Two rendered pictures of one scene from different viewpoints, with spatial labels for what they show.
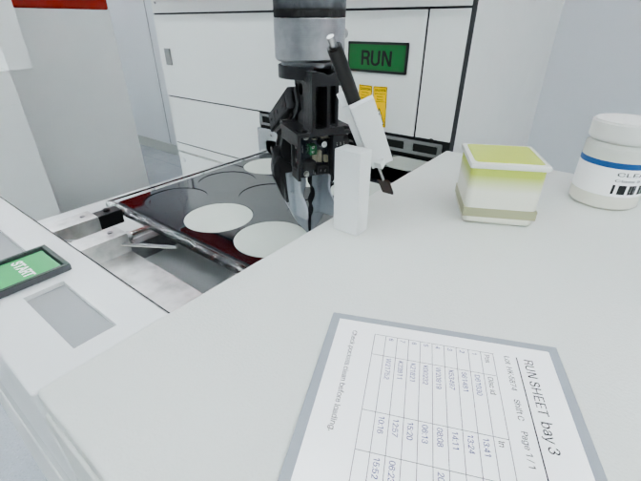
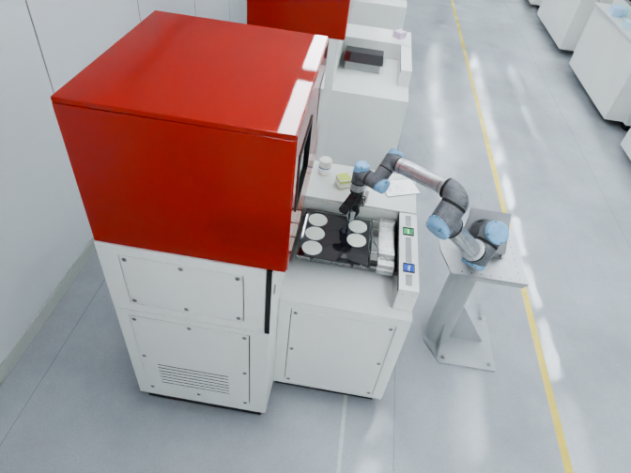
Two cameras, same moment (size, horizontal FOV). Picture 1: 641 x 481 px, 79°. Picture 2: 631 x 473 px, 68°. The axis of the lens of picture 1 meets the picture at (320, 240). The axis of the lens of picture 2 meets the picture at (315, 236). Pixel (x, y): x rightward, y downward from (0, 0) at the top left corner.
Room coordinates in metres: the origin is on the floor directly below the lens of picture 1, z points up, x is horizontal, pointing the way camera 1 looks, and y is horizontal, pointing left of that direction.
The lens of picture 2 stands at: (1.71, 1.48, 2.54)
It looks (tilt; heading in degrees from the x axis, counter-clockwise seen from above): 43 degrees down; 235
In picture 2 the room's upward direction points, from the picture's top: 8 degrees clockwise
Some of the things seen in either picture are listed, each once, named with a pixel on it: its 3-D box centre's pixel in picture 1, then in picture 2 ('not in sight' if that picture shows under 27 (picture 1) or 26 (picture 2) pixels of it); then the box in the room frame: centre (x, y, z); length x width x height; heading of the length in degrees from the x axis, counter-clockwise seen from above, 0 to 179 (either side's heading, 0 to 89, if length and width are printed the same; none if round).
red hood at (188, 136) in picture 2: not in sight; (217, 133); (1.15, -0.09, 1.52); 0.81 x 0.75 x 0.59; 52
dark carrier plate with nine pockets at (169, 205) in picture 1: (269, 196); (335, 236); (0.61, 0.09, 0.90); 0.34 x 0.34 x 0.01; 52
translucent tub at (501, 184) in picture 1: (496, 183); (343, 181); (0.40, -0.19, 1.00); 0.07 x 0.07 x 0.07; 79
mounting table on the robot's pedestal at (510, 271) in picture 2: not in sight; (476, 256); (-0.13, 0.43, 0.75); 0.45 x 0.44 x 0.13; 143
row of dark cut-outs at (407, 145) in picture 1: (337, 133); not in sight; (0.79, -0.03, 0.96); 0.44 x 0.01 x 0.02; 52
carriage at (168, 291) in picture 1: (130, 289); (385, 247); (0.39, 0.23, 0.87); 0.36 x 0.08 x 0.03; 52
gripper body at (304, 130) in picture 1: (313, 121); (356, 197); (0.46, 0.01, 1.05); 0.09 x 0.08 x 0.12; 22
